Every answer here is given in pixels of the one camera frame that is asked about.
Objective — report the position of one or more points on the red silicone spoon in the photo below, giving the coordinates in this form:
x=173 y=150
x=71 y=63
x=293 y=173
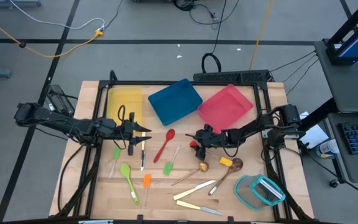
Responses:
x=170 y=134

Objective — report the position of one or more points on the black aluminium table frame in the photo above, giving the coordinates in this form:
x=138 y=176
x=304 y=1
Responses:
x=129 y=82

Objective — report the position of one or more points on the blue plastic bin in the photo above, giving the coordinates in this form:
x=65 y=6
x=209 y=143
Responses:
x=175 y=102

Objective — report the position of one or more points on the gold metal spoon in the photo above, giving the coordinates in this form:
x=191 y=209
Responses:
x=204 y=166

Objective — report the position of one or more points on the pink plastic bin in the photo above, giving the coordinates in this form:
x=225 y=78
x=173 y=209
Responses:
x=225 y=107

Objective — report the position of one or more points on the white paper sheet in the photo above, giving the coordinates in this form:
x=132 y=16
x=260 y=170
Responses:
x=317 y=137

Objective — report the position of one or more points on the silver metal bracket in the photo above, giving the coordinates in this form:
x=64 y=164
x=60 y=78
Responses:
x=95 y=222

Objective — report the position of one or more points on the green silicone spoon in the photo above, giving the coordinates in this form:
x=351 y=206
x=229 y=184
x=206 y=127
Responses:
x=125 y=170

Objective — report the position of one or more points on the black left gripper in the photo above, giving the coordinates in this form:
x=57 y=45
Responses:
x=120 y=130

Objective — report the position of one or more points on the black mesh box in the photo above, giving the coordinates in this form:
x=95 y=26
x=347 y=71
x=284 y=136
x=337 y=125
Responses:
x=57 y=99

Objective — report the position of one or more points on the black caster wheel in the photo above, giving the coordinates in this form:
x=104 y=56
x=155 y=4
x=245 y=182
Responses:
x=334 y=183

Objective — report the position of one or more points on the white plastic container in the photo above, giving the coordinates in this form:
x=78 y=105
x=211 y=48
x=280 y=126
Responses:
x=328 y=148

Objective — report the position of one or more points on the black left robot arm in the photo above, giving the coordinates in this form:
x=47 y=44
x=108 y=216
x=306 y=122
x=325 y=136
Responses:
x=57 y=123

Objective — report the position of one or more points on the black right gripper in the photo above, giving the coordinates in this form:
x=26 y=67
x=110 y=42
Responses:
x=213 y=138

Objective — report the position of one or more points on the brown object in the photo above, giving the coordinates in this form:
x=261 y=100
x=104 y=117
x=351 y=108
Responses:
x=236 y=164

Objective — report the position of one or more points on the black perforated power box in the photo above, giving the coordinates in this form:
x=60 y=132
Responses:
x=228 y=76

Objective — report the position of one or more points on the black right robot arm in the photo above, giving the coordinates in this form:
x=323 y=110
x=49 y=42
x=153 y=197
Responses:
x=250 y=127

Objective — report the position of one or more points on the red silicone spatula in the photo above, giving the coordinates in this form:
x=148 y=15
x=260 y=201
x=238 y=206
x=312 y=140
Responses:
x=194 y=143

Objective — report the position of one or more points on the yellow plastic bin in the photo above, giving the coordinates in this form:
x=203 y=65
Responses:
x=126 y=98

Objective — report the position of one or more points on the grey side desk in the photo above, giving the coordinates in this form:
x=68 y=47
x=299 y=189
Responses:
x=346 y=87

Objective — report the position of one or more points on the black frame clip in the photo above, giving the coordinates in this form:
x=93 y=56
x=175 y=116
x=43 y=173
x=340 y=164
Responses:
x=140 y=220
x=230 y=220

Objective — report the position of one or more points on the teal box grater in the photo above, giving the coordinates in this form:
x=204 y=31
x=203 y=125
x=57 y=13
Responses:
x=250 y=193

